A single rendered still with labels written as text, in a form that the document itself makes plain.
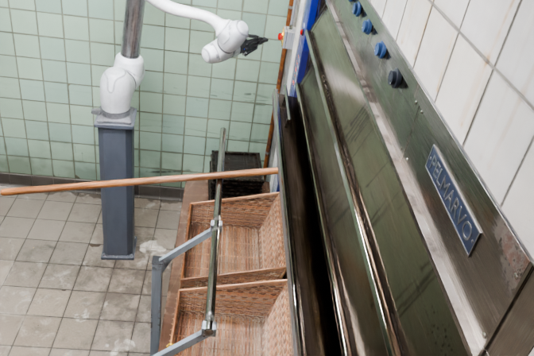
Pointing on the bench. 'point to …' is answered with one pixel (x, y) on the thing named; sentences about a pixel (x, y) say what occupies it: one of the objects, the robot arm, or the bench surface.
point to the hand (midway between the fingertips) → (261, 40)
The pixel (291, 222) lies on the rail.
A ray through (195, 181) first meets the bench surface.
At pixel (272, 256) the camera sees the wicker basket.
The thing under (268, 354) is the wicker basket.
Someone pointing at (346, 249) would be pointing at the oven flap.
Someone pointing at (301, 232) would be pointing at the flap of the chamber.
